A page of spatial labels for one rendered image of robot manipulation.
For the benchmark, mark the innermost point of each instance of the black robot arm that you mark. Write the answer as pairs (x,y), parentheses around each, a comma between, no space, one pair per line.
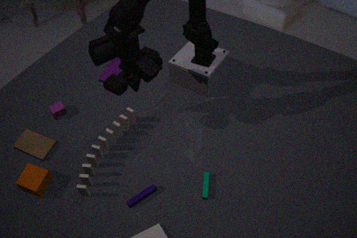
(126,15)

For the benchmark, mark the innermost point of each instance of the green rectangular block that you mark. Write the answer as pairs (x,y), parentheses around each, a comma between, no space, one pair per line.
(205,186)

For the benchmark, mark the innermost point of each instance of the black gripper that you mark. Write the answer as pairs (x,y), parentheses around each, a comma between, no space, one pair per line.
(118,84)

